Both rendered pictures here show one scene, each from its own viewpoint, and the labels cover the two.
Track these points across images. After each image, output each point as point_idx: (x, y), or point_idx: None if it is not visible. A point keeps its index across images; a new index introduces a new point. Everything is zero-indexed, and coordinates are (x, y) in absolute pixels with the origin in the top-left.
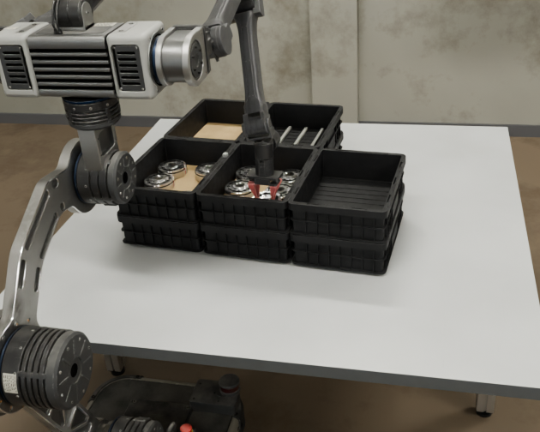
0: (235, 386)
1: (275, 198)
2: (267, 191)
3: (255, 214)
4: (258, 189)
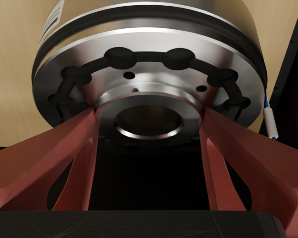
0: None
1: (215, 74)
2: (131, 38)
3: (136, 203)
4: (71, 158)
